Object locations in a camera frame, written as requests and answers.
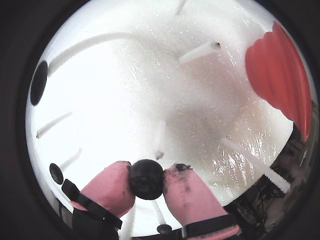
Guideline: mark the pink-tipped gripper finger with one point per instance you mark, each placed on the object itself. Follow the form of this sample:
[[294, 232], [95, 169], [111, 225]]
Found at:
[[107, 187]]

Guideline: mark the stained pink gripper finger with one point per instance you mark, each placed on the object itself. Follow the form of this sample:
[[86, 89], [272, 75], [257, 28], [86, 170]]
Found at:
[[190, 200]]

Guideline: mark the dark blueberry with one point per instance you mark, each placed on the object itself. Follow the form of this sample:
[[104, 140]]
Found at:
[[55, 173], [164, 228], [38, 82], [146, 180]]

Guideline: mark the red collapsible silicone cup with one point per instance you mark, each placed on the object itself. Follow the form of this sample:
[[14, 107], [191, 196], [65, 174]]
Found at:
[[280, 75]]

